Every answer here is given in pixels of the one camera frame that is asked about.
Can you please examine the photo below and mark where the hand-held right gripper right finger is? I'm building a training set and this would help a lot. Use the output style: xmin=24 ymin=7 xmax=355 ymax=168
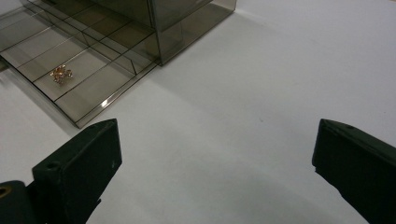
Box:
xmin=311 ymin=118 xmax=396 ymax=224

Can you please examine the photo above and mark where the smoky transparent drawer box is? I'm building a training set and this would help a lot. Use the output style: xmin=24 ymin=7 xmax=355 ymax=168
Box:
xmin=88 ymin=0 xmax=238 ymax=67

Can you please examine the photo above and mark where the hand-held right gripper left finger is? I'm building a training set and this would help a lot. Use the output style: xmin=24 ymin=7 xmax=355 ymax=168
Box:
xmin=32 ymin=118 xmax=123 ymax=224

